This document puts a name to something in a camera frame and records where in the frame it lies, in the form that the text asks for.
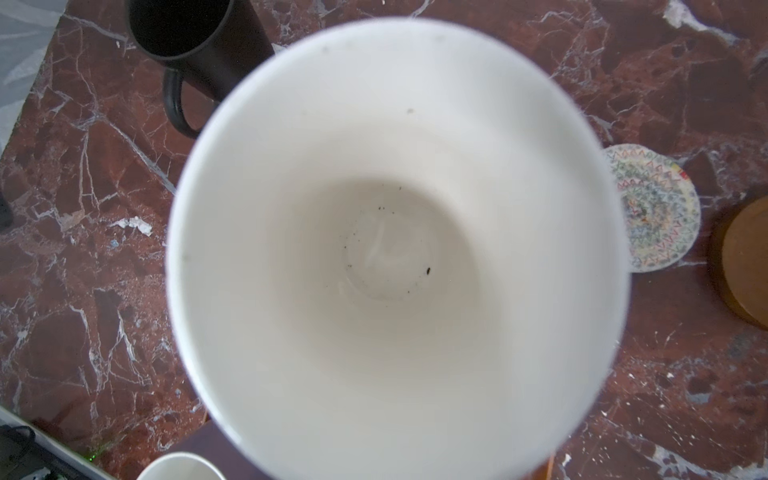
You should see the purple mug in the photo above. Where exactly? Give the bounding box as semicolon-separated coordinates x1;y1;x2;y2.
138;421;269;480

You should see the orange plastic tray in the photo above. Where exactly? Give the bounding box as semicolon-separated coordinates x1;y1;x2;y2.
537;455;555;480

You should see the large round wooden coaster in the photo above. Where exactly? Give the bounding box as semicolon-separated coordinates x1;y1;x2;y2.
708;197;767;330

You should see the black mug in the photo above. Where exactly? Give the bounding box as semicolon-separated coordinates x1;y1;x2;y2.
124;0;275;139

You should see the light blue mug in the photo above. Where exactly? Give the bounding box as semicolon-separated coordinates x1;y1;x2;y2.
165;17;631;479

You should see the woven round coaster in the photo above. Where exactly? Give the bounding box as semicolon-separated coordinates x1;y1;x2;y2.
603;144;701;273

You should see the aluminium front rail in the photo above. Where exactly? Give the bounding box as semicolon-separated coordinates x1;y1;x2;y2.
1;408;114;480

